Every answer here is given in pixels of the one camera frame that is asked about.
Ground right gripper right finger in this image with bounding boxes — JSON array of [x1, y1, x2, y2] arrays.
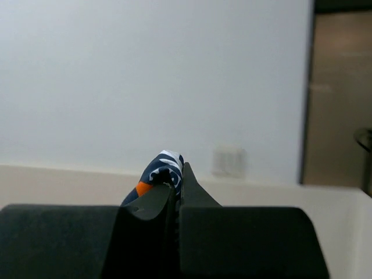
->
[[180, 163, 233, 278]]

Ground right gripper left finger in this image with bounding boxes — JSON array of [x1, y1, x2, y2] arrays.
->
[[101, 184, 176, 278]]

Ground colourful patterned shorts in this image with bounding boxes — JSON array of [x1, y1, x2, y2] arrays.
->
[[121, 150, 184, 206]]

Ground brown door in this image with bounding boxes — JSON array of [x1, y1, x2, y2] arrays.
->
[[299, 9, 371, 193]]

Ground white wall switch plate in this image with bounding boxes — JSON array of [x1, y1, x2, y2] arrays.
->
[[212, 146, 247, 179]]

